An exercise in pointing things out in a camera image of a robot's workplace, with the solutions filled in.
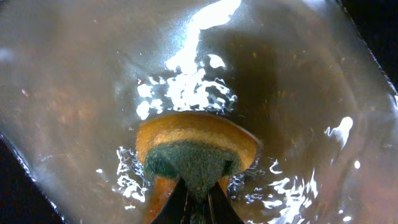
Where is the yellow green scrub sponge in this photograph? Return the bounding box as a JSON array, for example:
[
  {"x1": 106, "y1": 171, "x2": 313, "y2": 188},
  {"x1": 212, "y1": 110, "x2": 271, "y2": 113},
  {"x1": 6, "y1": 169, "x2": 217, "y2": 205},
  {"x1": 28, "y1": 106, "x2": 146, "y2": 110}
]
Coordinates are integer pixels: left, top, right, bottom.
[{"x1": 136, "y1": 112, "x2": 262, "y2": 223}]

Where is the black water tray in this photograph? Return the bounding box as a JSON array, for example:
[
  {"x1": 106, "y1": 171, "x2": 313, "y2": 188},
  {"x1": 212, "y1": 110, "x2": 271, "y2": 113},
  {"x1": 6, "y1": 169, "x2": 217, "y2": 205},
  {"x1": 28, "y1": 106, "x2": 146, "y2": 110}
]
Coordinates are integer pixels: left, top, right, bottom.
[{"x1": 1, "y1": 1, "x2": 397, "y2": 223}]

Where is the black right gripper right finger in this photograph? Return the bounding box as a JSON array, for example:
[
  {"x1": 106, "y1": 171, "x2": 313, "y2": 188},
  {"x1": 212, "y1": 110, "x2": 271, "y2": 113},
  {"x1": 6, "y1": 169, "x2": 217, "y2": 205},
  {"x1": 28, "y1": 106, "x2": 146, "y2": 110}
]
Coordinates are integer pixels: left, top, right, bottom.
[{"x1": 207, "y1": 182, "x2": 244, "y2": 224}]

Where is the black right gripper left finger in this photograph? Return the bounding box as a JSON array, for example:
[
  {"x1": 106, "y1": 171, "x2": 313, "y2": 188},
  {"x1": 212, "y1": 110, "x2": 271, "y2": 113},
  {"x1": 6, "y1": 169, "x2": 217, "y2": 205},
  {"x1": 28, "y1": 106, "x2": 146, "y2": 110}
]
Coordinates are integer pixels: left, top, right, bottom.
[{"x1": 151, "y1": 178, "x2": 189, "y2": 224}]

